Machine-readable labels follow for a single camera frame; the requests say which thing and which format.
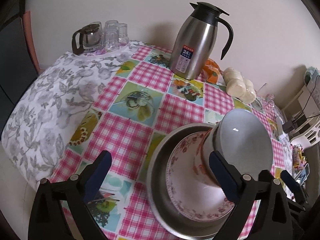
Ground pink floral ceramic plate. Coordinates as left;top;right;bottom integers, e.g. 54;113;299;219
165;131;234;222

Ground white bowl red floral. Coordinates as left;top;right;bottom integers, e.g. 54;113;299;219
192;125;220;187

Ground light blue bowl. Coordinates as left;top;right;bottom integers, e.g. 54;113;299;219
203;108;273;180

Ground large stainless steel plate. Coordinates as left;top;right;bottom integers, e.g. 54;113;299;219
146;123;230;239

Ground smartphone on stand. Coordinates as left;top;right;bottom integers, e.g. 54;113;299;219
295;163;310;186

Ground colourful candy pack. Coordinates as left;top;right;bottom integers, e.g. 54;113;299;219
292;145;304;169

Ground black power adapter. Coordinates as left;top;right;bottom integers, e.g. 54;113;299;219
282;119;297;134

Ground glass ashtray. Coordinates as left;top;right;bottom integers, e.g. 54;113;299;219
251;97;264;113

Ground grey floral cloth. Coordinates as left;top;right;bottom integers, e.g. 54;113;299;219
1;41;142;189

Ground white plastic basket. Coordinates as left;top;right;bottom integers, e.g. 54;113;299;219
281;67;320;145

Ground clear glass mug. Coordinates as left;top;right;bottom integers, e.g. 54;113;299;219
257;83;274;111

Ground wrapped white steamed buns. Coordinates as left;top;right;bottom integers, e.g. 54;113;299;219
222;68;257;104

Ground pink checkered tablecloth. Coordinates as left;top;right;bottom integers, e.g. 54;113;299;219
51;44;292;239

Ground orange snack packet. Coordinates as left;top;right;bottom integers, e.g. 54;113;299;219
202;59;221;84

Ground stainless steel thermos jug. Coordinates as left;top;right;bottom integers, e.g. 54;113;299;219
169;2;234;80

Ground upturned clear glass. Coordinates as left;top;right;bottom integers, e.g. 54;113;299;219
118;23;130;47
104;20;119;31
103;28;119;50

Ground glass teapot black handle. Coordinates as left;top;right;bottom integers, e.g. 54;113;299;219
72;22;103;55

